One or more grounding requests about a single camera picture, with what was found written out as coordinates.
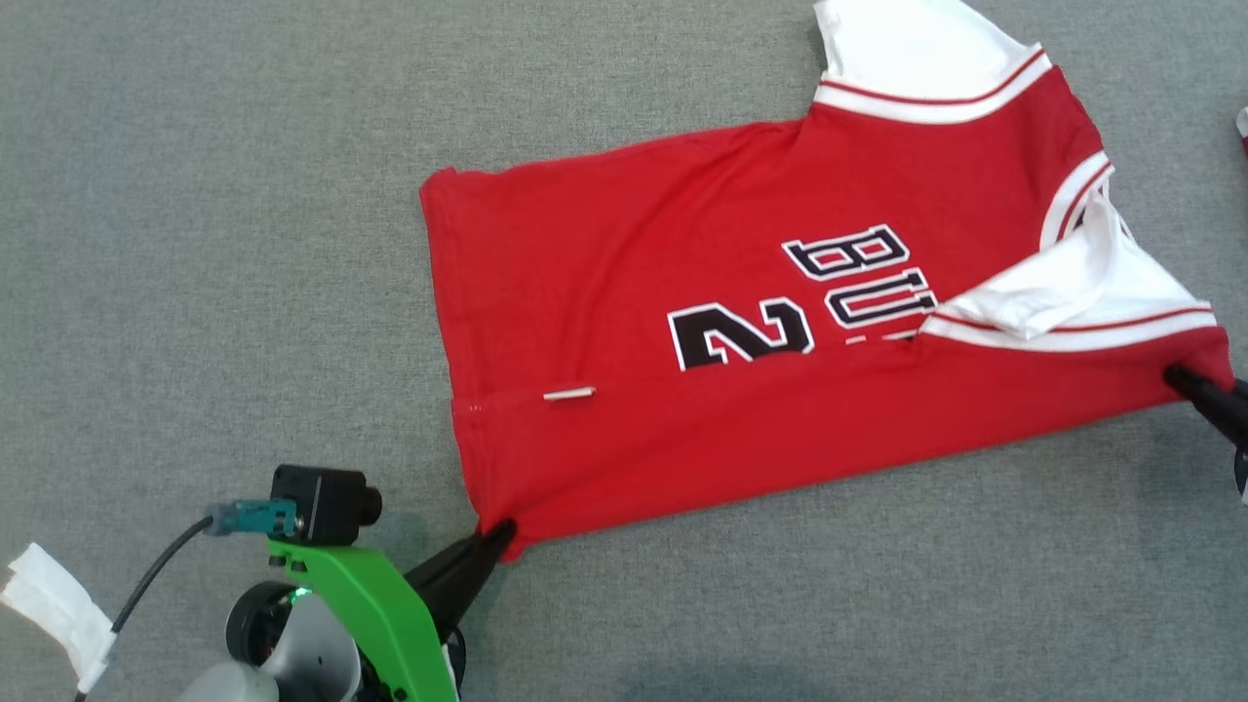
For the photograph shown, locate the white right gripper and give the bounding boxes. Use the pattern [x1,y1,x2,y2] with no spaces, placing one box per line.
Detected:
[1165,364,1248,504]

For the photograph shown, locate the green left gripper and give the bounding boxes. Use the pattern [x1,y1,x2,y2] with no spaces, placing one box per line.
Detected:
[265,520,517,702]

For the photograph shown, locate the black cable with teal plug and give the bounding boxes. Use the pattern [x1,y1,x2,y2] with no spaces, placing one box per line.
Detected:
[73,499,298,702]

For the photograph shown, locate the white tape tag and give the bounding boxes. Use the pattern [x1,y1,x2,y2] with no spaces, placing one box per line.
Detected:
[0,542,116,693]

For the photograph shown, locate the grey fabric sofa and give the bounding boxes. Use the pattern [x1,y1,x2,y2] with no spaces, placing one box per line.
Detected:
[0,0,1248,702]

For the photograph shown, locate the red basketball jersey white sleeves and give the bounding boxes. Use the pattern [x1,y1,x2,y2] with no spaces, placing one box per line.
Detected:
[419,0,1234,564]

